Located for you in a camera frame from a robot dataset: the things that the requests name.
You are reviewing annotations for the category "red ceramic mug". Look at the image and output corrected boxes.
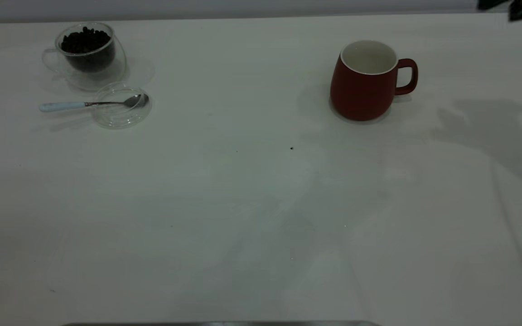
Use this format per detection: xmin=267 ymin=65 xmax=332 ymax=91
xmin=330 ymin=40 xmax=419 ymax=122

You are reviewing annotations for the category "metal spoon with white handle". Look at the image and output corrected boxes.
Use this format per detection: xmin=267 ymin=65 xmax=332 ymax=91
xmin=39 ymin=94 xmax=149 ymax=113

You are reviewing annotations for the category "clear glass cup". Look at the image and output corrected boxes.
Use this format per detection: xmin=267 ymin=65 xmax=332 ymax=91
xmin=42 ymin=22 xmax=127 ymax=92

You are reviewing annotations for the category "round clear glass lid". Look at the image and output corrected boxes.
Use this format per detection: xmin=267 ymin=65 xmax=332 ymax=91
xmin=91 ymin=82 xmax=153 ymax=129

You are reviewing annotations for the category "dark coffee beans pile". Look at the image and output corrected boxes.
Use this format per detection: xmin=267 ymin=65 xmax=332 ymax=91
xmin=60 ymin=27 xmax=116 ymax=73

